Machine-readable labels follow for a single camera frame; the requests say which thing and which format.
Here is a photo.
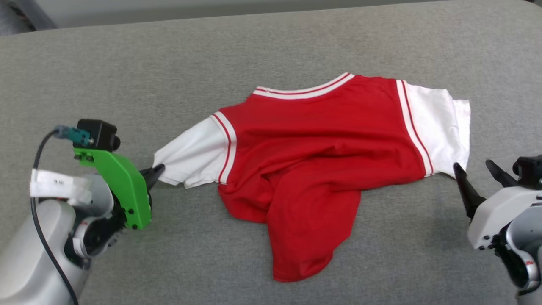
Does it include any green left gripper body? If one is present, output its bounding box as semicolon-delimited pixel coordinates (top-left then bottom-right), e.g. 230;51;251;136
73;147;153;231

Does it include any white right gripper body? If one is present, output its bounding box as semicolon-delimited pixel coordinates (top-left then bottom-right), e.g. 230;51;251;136
467;186;542;250

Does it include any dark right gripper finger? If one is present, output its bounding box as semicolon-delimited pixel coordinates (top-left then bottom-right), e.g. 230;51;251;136
485;159;518;188
453;162;487;219

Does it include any red and white jersey shirt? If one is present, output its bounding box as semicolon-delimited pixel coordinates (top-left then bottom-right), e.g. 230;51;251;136
153;72;472;283

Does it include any white paper label tag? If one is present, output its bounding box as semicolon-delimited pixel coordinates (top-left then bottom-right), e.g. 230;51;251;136
29;169;93;205

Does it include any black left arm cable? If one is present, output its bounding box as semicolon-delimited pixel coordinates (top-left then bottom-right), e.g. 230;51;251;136
31;125;92;305

